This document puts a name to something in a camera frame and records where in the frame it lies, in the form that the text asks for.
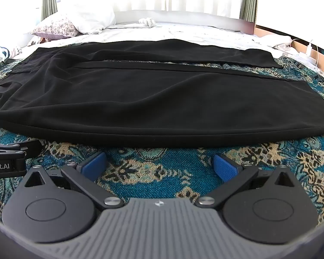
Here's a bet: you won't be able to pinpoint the teal patterned blanket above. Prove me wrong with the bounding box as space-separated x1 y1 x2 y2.
0 42 324 223

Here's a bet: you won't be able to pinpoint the blue and white printed cloth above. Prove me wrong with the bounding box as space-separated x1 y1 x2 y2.
0 45 22 59

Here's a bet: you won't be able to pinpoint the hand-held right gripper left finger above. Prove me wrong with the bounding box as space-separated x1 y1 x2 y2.
24 152 125 210

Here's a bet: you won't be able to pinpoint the white crumpled cloth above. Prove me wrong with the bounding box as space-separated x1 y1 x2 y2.
255 35 294 52

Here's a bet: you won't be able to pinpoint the white pillow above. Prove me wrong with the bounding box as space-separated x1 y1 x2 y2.
62 4 116 35

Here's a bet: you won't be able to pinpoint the white charger with cable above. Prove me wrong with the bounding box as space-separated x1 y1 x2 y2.
306 39 324 80

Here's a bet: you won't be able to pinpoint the small white knotted cloth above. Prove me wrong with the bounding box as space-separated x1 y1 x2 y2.
138 17 156 29

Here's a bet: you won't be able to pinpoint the white bed sheet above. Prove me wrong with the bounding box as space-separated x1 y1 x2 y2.
27 22 293 60

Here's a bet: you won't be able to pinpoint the grey headboard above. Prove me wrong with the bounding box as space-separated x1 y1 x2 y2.
115 10 256 35

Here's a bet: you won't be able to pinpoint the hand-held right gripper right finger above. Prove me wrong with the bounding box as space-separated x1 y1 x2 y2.
194 153 296 210

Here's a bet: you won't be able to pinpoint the purple floral pillow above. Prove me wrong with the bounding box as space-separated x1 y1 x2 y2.
30 13 81 39

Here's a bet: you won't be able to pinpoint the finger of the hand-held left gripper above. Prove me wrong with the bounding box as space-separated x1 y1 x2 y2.
0 139 43 158

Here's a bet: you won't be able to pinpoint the black pants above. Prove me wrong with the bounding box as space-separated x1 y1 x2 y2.
0 39 324 149

